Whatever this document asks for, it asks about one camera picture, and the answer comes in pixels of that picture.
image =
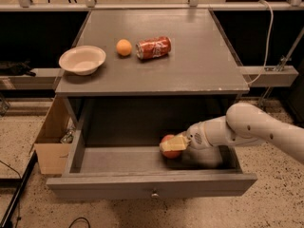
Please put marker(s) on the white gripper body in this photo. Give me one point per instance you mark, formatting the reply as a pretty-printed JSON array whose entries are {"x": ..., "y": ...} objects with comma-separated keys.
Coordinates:
[{"x": 195, "y": 137}]

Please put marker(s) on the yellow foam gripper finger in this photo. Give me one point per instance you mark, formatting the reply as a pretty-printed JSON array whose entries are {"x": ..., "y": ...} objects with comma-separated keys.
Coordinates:
[{"x": 174, "y": 143}]

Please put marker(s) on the red apple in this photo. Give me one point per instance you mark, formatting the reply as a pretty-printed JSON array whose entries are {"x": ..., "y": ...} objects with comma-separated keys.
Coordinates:
[{"x": 169, "y": 154}]

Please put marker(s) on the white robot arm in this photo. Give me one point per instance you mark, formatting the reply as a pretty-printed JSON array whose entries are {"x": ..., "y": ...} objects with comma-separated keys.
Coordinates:
[{"x": 243, "y": 125}]

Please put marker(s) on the metal drawer knob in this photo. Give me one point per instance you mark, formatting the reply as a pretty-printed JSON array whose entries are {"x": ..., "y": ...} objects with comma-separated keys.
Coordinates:
[{"x": 154, "y": 194}]

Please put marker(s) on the open grey top drawer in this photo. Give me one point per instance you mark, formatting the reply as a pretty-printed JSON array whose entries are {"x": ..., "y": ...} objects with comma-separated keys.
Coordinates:
[{"x": 119, "y": 173}]

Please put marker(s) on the grey wooden cabinet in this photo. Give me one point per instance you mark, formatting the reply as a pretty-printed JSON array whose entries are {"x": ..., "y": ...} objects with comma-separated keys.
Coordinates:
[{"x": 129, "y": 102}]

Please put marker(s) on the red soda can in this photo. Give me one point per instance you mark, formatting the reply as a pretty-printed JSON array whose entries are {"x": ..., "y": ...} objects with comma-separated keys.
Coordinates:
[{"x": 153, "y": 48}]

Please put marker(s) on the small orange fruit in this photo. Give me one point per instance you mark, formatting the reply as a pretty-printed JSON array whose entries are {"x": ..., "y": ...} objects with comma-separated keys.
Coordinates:
[{"x": 124, "y": 47}]

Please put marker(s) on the white paper bowl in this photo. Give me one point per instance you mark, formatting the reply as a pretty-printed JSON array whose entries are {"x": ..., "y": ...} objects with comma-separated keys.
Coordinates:
[{"x": 83, "y": 60}]

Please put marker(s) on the cardboard box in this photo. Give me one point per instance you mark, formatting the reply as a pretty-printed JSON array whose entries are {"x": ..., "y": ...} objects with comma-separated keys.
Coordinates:
[{"x": 51, "y": 153}]

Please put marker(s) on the black bag on shelf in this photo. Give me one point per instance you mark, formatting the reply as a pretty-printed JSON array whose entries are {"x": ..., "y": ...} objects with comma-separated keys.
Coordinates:
[{"x": 11, "y": 68}]

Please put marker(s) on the black floor rail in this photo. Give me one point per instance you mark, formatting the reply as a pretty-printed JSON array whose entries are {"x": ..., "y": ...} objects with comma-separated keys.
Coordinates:
[{"x": 18, "y": 186}]

